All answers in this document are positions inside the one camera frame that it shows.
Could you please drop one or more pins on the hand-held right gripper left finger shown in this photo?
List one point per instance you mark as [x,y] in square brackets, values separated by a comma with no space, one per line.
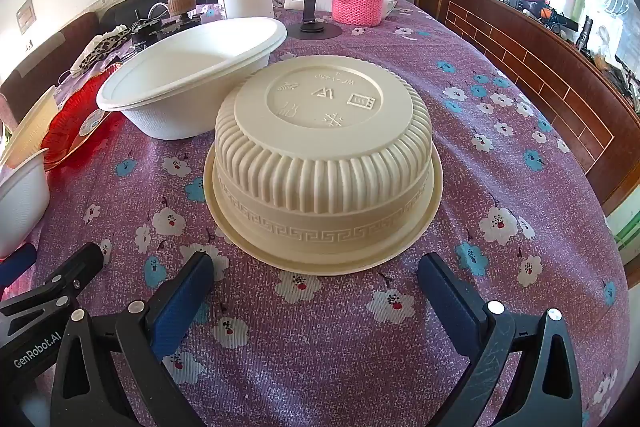
[182,302]

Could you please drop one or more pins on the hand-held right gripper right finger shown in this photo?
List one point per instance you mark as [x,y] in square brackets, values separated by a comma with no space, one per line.
[450,302]

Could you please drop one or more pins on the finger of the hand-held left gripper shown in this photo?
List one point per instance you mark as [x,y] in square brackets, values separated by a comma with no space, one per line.
[75,267]
[17,261]

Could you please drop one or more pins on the small white paper bowl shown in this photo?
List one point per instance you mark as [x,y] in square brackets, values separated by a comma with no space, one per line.
[20,202]

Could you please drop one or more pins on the cream ribbed plastic bowl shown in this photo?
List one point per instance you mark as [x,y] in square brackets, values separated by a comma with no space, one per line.
[325,142]
[30,127]

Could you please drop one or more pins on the large white paper bowl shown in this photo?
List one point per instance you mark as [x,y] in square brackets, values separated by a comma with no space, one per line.
[165,119]

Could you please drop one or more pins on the white plastic bowl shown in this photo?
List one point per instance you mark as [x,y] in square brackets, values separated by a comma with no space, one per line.
[200,52]

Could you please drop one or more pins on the purple floral tablecloth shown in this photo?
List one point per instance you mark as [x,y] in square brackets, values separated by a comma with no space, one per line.
[500,167]

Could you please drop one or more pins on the brown sofa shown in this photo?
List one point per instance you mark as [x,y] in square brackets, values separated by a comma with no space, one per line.
[50,52]

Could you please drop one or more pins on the leopard print cloth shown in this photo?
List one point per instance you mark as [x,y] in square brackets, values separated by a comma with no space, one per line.
[100,49]

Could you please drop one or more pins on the wooden partition cabinet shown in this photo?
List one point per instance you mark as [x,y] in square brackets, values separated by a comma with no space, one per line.
[525,52]

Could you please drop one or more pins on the small dark jar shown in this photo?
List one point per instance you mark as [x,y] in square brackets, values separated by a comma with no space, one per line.
[181,4]

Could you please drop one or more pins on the white paper packet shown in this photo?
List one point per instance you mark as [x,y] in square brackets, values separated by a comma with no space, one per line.
[391,8]

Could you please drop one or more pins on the black flashlight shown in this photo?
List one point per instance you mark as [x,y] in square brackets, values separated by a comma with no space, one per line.
[585,33]

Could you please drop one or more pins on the orange black tool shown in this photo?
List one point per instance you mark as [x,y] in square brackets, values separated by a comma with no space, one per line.
[545,14]

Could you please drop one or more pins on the white plastic bottle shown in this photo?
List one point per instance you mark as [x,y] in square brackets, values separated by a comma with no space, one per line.
[575,2]

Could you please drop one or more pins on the brown wall panel box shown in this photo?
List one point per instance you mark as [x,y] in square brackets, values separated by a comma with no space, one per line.
[25,18]

